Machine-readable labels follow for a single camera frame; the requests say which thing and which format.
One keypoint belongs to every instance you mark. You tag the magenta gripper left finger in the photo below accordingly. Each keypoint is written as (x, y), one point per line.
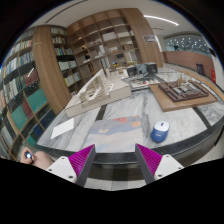
(76, 167)

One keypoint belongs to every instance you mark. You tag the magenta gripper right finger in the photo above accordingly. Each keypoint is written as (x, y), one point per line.
(153, 165)

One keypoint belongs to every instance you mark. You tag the blue and white mouse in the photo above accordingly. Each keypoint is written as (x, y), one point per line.
(160, 131)

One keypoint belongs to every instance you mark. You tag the pastel painted mouse pad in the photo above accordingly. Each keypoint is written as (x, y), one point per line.
(118, 135)

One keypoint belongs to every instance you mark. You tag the person's hand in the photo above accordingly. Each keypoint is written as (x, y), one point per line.
(39, 159)

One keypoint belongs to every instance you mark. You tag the white paper sheet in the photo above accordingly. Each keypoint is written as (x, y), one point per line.
(62, 128)

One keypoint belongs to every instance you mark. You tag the small glowing device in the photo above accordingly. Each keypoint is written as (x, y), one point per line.
(28, 155)

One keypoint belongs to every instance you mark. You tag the brown architectural model board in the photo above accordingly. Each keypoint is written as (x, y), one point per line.
(175, 95)

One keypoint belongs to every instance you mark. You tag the white architectural model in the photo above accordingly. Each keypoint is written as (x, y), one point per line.
(98, 91)

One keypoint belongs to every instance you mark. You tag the grey building model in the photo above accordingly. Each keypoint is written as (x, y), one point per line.
(142, 69)

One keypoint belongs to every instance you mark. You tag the wooden bookshelf with books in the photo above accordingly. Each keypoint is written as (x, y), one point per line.
(37, 79)

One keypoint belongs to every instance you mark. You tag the wooden open display shelf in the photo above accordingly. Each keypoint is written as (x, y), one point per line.
(111, 40)

